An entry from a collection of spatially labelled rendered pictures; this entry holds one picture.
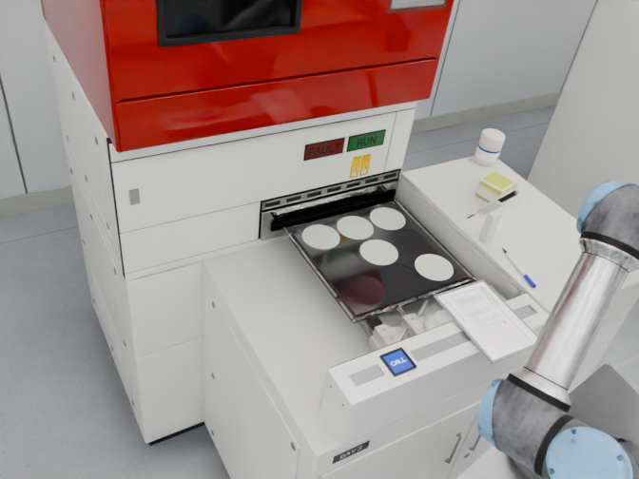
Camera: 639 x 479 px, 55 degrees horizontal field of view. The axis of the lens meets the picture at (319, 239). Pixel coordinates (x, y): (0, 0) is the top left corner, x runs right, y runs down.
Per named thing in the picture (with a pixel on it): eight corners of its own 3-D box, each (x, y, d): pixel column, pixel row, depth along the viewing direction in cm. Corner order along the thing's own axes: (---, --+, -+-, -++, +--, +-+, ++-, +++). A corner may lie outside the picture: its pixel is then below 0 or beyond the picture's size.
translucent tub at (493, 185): (473, 198, 174) (479, 178, 170) (487, 188, 179) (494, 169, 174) (494, 211, 171) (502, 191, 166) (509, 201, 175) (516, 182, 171)
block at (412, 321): (400, 324, 145) (402, 316, 143) (412, 320, 147) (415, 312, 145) (420, 349, 140) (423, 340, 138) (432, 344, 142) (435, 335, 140)
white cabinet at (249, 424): (203, 435, 215) (201, 263, 163) (422, 348, 258) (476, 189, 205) (285, 617, 175) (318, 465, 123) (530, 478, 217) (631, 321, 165)
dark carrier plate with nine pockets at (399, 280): (288, 229, 165) (288, 227, 165) (393, 201, 180) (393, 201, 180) (355, 316, 144) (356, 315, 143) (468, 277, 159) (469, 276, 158)
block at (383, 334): (372, 335, 142) (374, 326, 140) (384, 330, 143) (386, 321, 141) (391, 360, 137) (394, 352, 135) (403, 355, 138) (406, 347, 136)
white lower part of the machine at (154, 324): (92, 315, 251) (62, 141, 199) (274, 263, 287) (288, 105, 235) (146, 459, 206) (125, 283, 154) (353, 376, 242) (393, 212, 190)
